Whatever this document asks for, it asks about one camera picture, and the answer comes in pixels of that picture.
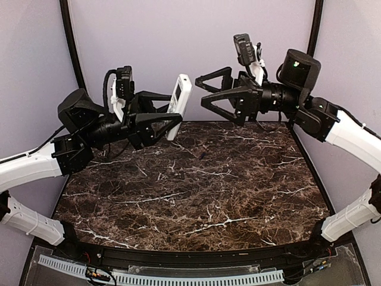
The black front rail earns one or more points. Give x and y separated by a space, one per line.
289 256

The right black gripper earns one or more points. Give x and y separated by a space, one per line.
247 99

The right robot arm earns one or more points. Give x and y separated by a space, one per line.
316 116

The white remote control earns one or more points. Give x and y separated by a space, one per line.
181 94

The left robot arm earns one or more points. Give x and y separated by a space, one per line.
85 126

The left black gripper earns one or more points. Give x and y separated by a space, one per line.
140 108

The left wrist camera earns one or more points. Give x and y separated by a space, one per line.
123 91

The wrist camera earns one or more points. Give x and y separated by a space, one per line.
123 91
250 56

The left black frame post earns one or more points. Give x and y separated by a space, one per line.
71 43

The white slotted cable duct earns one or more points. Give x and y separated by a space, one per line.
140 275

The black frame post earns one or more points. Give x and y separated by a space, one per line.
315 27
71 43

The right black frame post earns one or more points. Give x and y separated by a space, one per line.
315 27

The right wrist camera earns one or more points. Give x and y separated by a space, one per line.
250 56

